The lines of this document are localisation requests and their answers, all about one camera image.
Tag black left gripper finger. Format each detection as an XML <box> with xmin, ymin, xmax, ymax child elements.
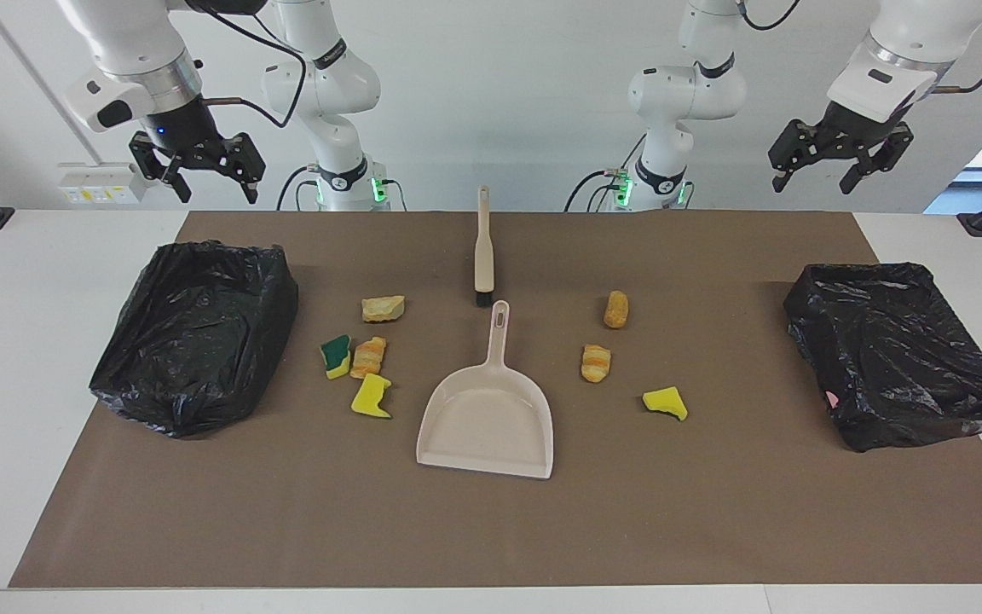
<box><xmin>767</xmin><ymin>119</ymin><xmax>826</xmax><ymax>194</ymax></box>
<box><xmin>838</xmin><ymin>123</ymin><xmax>916</xmax><ymax>196</ymax></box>

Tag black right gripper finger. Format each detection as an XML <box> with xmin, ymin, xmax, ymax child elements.
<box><xmin>218</xmin><ymin>133</ymin><xmax>269</xmax><ymax>205</ymax></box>
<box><xmin>130</xmin><ymin>132</ymin><xmax>191</xmax><ymax>204</ymax></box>

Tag pale torn bread chunk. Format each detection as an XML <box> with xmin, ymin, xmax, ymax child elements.
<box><xmin>361</xmin><ymin>295</ymin><xmax>407</xmax><ymax>324</ymax></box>

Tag green yellow sponge piece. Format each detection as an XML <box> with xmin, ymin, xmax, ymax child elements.
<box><xmin>321</xmin><ymin>334</ymin><xmax>354</xmax><ymax>380</ymax></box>

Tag orange striped croissant piece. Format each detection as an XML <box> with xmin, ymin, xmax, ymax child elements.
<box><xmin>349</xmin><ymin>336</ymin><xmax>388</xmax><ymax>379</ymax></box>
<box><xmin>581</xmin><ymin>344</ymin><xmax>612</xmax><ymax>384</ymax></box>

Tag beige hand brush black bristles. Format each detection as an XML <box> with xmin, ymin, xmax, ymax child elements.
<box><xmin>472</xmin><ymin>186</ymin><xmax>496</xmax><ymax>308</ymax></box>

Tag notched yellow sponge piece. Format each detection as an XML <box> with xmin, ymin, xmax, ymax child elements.
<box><xmin>350</xmin><ymin>373</ymin><xmax>393</xmax><ymax>420</ymax></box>

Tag yellow sponge wedge green backing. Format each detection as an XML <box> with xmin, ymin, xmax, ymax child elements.
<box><xmin>642</xmin><ymin>386</ymin><xmax>689</xmax><ymax>422</ymax></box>

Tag beige plastic dustpan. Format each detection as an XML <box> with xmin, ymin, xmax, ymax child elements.
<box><xmin>416</xmin><ymin>299</ymin><xmax>555</xmax><ymax>480</ymax></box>

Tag black bag lined bin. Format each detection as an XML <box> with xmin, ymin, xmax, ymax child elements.
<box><xmin>88</xmin><ymin>240</ymin><xmax>300</xmax><ymax>440</ymax></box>

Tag black bin with pink scrap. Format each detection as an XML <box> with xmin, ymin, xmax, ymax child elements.
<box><xmin>783</xmin><ymin>262</ymin><xmax>982</xmax><ymax>454</ymax></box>

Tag brown table mat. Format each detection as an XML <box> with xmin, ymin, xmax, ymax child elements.
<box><xmin>8</xmin><ymin>211</ymin><xmax>982</xmax><ymax>589</ymax></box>

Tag black base power cable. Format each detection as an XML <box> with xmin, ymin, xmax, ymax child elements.
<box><xmin>565</xmin><ymin>169</ymin><xmax>628</xmax><ymax>212</ymax></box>
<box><xmin>276</xmin><ymin>165</ymin><xmax>321</xmax><ymax>211</ymax></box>

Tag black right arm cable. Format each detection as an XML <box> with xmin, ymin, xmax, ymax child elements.
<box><xmin>187</xmin><ymin>0</ymin><xmax>309</xmax><ymax>129</ymax></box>

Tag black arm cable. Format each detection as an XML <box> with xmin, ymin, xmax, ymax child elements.
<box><xmin>734</xmin><ymin>0</ymin><xmax>982</xmax><ymax>95</ymax></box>
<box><xmin>187</xmin><ymin>0</ymin><xmax>309</xmax><ymax>129</ymax></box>

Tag white wall socket box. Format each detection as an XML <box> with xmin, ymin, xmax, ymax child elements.
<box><xmin>58</xmin><ymin>162</ymin><xmax>151</xmax><ymax>206</ymax></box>

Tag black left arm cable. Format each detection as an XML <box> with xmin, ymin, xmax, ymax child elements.
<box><xmin>734</xmin><ymin>0</ymin><xmax>982</xmax><ymax>95</ymax></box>

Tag white wall conduit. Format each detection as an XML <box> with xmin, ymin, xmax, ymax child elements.
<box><xmin>0</xmin><ymin>0</ymin><xmax>108</xmax><ymax>167</ymax></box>

